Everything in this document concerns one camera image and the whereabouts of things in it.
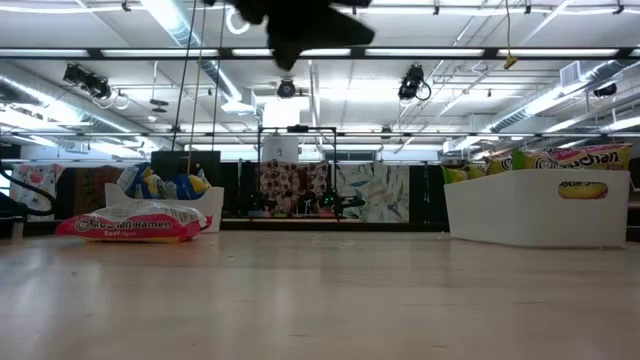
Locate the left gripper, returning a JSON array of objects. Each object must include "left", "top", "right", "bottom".
[{"left": 233, "top": 0, "right": 376, "bottom": 71}]

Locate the yellow packet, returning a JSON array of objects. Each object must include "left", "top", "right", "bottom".
[{"left": 441, "top": 164, "right": 471, "bottom": 185}]

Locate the white plastic bin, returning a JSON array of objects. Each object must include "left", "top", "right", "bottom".
[
  {"left": 103, "top": 182, "right": 226, "bottom": 234},
  {"left": 443, "top": 168, "right": 632, "bottom": 250}
]

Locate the red beef noodle pack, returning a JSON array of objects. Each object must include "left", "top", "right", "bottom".
[{"left": 54, "top": 199, "right": 215, "bottom": 245}]

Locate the black ceiling spotlight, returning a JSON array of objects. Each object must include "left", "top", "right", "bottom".
[
  {"left": 397, "top": 63, "right": 432, "bottom": 101},
  {"left": 62, "top": 63, "right": 112, "bottom": 101}
]

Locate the white hanging box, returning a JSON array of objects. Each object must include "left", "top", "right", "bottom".
[{"left": 261, "top": 135, "right": 300, "bottom": 164}]

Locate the circle patterned fabric panel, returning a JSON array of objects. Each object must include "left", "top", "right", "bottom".
[{"left": 258, "top": 159, "right": 330, "bottom": 217}]

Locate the leaf patterned fabric panel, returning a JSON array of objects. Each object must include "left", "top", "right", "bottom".
[{"left": 335, "top": 162, "right": 410, "bottom": 224}]

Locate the white ceiling air vent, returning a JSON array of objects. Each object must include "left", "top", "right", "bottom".
[{"left": 559, "top": 59, "right": 583, "bottom": 89}]

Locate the brown patterned fabric panel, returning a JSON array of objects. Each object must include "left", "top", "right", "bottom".
[{"left": 73, "top": 165, "right": 125, "bottom": 216}]

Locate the floral fabric panel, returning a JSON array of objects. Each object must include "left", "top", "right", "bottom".
[{"left": 8, "top": 163, "right": 66, "bottom": 221}]

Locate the black metal stand frame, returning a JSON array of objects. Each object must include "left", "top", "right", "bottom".
[{"left": 257, "top": 125, "right": 338, "bottom": 221}]

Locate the white cable ring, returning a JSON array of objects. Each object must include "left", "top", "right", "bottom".
[{"left": 223, "top": 7, "right": 251, "bottom": 36}]

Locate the black overhead frame bar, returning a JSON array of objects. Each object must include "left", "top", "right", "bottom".
[{"left": 0, "top": 46, "right": 640, "bottom": 62}]

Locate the black hanging cable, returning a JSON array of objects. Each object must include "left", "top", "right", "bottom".
[
  {"left": 171, "top": 0, "right": 199, "bottom": 151},
  {"left": 210, "top": 0, "right": 226, "bottom": 151}
]

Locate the tan hanging cable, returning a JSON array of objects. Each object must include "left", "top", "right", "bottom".
[{"left": 186, "top": 0, "right": 207, "bottom": 175}]

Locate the silver ceiling duct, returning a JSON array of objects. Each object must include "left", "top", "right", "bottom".
[{"left": 139, "top": 0, "right": 244, "bottom": 101}]

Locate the thin black ceiling rail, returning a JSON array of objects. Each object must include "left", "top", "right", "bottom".
[{"left": 0, "top": 130, "right": 640, "bottom": 139}]

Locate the yellow hanging cable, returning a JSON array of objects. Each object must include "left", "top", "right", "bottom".
[{"left": 502, "top": 0, "right": 519, "bottom": 70}]

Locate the thick black cable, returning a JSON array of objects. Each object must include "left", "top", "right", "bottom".
[{"left": 0, "top": 159, "right": 57, "bottom": 224}]

